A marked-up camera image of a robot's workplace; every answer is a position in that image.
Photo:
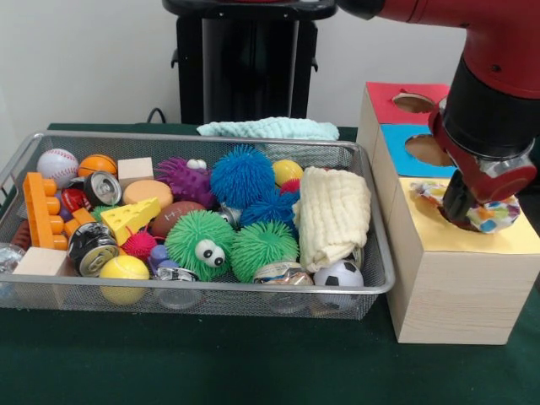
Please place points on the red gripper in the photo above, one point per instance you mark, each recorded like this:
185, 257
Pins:
506, 184

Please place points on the white polka dot cloth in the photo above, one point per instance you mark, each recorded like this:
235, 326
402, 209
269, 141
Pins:
498, 215

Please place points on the cream waffle cloth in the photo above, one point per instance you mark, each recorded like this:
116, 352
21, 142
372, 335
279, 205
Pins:
335, 218

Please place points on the yellow toy cheese wedge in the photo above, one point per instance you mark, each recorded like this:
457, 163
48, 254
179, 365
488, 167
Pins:
131, 219

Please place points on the silver drink can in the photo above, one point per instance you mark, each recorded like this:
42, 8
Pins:
91, 249

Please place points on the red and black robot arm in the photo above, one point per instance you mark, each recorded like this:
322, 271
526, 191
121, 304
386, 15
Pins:
498, 76

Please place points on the wooden box with three holes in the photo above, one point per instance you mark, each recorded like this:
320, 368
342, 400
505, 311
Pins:
460, 278

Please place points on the clear mesh bin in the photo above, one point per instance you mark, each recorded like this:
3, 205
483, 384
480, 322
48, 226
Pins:
211, 300

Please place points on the small soccer ball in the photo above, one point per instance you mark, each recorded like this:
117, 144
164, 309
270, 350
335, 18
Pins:
339, 274

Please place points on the mint green cloth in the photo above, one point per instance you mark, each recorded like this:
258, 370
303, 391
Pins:
270, 127

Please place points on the blue spiky ball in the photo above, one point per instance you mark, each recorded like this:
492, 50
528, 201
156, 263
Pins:
243, 175

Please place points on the dark green tablecloth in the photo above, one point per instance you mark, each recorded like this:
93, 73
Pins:
253, 363

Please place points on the green spiky ball with face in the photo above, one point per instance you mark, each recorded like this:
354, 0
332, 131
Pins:
200, 245

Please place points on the yellow tennis ball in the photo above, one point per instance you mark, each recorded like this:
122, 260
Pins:
124, 272

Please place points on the white baseball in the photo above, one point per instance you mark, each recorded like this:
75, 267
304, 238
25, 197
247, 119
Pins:
57, 166

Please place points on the orange toy building block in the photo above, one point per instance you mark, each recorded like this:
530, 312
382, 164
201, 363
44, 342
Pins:
40, 211

